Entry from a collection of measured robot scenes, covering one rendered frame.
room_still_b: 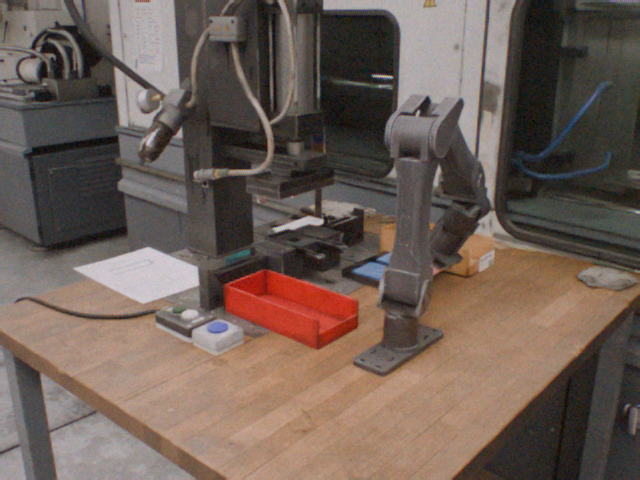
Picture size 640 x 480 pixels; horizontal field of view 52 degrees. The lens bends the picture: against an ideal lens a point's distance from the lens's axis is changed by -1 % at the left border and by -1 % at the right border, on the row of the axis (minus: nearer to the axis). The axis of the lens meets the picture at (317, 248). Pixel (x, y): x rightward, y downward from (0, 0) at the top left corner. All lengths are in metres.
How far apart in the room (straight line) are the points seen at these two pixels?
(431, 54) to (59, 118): 2.96
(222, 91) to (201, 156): 0.18
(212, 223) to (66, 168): 2.95
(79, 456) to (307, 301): 1.43
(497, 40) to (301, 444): 1.20
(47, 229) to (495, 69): 3.35
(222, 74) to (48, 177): 3.06
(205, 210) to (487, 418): 0.89
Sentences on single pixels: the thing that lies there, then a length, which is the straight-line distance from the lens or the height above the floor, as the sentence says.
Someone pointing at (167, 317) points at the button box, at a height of 0.93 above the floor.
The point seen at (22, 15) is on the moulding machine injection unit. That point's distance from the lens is 5.72.
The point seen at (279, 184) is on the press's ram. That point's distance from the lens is 1.38.
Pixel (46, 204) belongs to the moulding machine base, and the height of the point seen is 0.34.
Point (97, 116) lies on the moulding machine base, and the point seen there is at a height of 0.85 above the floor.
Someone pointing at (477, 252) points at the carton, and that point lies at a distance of 1.66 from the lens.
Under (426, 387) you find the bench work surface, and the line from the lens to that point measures 1.11.
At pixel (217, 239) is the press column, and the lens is 1.64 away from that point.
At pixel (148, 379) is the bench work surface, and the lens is 1.15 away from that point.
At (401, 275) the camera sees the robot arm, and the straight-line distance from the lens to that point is 1.15.
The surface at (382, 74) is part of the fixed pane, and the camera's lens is 2.10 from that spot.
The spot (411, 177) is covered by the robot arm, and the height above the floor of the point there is 1.22.
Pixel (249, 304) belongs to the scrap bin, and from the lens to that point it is 1.30.
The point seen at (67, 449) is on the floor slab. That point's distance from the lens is 2.63.
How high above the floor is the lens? 1.47
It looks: 20 degrees down
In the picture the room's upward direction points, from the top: straight up
